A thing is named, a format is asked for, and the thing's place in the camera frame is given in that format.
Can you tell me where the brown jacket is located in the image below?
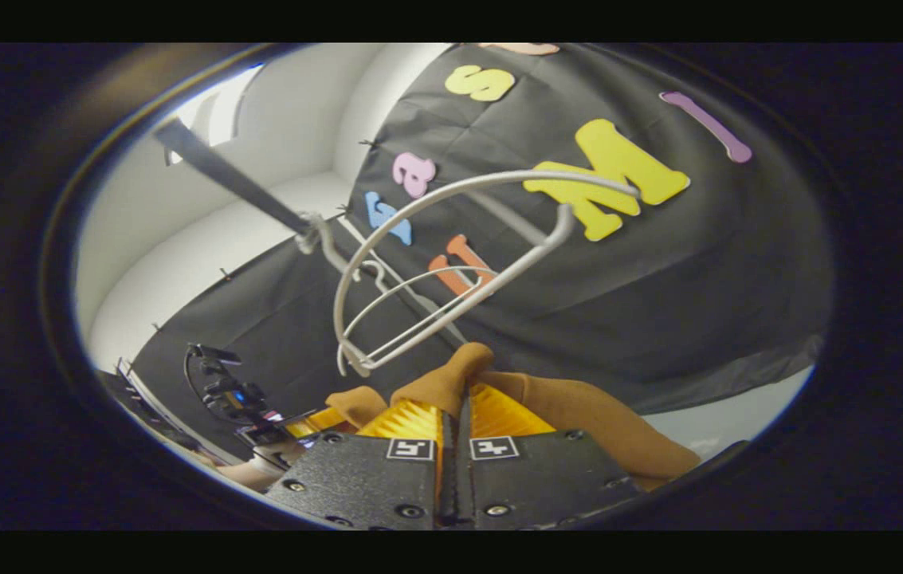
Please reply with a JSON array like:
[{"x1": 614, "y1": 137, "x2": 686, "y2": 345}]
[{"x1": 325, "y1": 343, "x2": 703, "y2": 493}]

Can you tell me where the grey tape wrap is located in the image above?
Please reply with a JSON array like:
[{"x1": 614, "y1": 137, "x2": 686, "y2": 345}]
[{"x1": 296, "y1": 211, "x2": 326, "y2": 254}]

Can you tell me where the large ceiling light panel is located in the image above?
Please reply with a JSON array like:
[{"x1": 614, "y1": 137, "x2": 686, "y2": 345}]
[{"x1": 172, "y1": 65, "x2": 265, "y2": 164}]

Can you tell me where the white clothes hanger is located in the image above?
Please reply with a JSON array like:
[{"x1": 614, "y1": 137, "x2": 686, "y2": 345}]
[
  {"x1": 344, "y1": 259, "x2": 500, "y2": 368},
  {"x1": 312, "y1": 169, "x2": 643, "y2": 377}
]

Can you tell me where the black backdrop cloth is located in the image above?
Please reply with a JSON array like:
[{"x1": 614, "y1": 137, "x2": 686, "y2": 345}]
[{"x1": 132, "y1": 44, "x2": 834, "y2": 463}]

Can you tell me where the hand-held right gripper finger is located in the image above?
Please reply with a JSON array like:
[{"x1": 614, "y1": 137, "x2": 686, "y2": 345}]
[
  {"x1": 453, "y1": 383, "x2": 643, "y2": 531},
  {"x1": 264, "y1": 399, "x2": 453, "y2": 531}
]

